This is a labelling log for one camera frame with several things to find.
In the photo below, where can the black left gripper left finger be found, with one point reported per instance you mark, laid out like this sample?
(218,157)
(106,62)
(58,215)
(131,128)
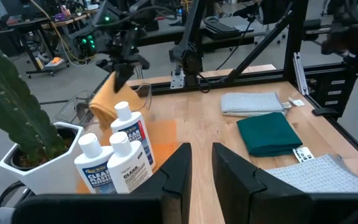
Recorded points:
(179,186)

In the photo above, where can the black frame clip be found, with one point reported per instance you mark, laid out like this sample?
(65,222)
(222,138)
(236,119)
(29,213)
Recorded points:
(325,112)

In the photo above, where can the white hexagonal plant pot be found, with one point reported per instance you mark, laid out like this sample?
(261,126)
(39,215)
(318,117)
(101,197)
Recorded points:
(48,174)

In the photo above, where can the white plastic restorer bottle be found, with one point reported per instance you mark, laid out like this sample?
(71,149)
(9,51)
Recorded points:
(135,127)
(129,168)
(93,168)

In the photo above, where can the dark green cloth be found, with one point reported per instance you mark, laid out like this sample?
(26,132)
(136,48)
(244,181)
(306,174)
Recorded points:
(269,133)

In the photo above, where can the grey desk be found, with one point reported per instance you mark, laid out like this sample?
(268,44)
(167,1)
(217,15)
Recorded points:
(250,32)

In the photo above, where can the large clear plastic bin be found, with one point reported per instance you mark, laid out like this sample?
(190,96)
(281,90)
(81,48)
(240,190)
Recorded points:
(70,109)

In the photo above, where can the white paper tag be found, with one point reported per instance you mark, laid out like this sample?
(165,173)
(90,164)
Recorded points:
(303,154)
(296,101)

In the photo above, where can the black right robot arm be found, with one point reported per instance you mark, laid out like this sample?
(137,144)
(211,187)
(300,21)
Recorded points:
(188,53)

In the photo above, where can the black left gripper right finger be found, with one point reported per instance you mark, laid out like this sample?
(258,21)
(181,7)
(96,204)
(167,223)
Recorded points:
(235,186)

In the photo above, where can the orange cloth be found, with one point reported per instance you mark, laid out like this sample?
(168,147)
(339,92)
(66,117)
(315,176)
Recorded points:
(104,105)

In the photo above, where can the wooden desk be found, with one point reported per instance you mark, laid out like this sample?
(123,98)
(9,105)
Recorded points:
(57,22)

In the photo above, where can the black keyboard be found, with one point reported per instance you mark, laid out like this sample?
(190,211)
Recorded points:
(221,29)

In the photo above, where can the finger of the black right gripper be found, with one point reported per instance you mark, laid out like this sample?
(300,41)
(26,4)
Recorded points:
(119,77)
(127,73)

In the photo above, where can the green cactus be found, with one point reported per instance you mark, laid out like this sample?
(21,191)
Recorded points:
(11,102)

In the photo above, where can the black box green lights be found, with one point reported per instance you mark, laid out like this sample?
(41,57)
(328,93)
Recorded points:
(84,46)

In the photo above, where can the black aluminium table frame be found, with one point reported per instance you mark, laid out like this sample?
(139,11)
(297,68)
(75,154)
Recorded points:
(259,76)

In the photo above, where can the grey waffle cloth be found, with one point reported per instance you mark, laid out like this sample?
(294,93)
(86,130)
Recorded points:
(315,174)
(250,104)

